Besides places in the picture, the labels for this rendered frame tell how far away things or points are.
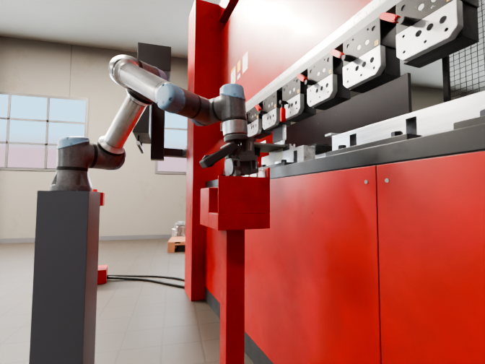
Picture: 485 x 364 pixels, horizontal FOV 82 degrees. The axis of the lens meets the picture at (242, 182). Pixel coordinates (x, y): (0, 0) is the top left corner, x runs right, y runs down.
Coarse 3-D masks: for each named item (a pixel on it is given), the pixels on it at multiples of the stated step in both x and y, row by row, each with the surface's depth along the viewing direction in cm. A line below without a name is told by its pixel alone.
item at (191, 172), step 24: (192, 24) 225; (216, 24) 222; (192, 48) 222; (216, 48) 221; (192, 72) 220; (216, 72) 220; (216, 96) 219; (192, 144) 213; (216, 144) 217; (192, 168) 211; (216, 168) 216; (192, 192) 208; (192, 216) 207; (192, 240) 206; (192, 264) 205; (192, 288) 204
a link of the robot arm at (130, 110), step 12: (156, 72) 109; (132, 96) 110; (144, 96) 110; (120, 108) 116; (132, 108) 114; (144, 108) 117; (120, 120) 117; (132, 120) 117; (108, 132) 121; (120, 132) 119; (96, 144) 122; (108, 144) 122; (120, 144) 123; (108, 156) 123; (120, 156) 127; (96, 168) 126; (108, 168) 129
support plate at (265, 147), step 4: (256, 144) 126; (260, 144) 126; (264, 144) 127; (268, 144) 128; (272, 144) 128; (276, 144) 129; (280, 144) 130; (264, 148) 135; (268, 148) 135; (272, 148) 135; (276, 148) 135; (280, 148) 135
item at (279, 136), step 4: (276, 128) 141; (280, 128) 138; (284, 128) 136; (276, 132) 141; (280, 132) 138; (284, 132) 136; (276, 136) 141; (280, 136) 137; (284, 136) 136; (276, 140) 141; (280, 140) 138
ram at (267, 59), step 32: (256, 0) 161; (288, 0) 128; (320, 0) 106; (352, 0) 91; (224, 32) 214; (256, 32) 160; (288, 32) 127; (320, 32) 105; (352, 32) 90; (224, 64) 212; (256, 64) 159; (288, 64) 127
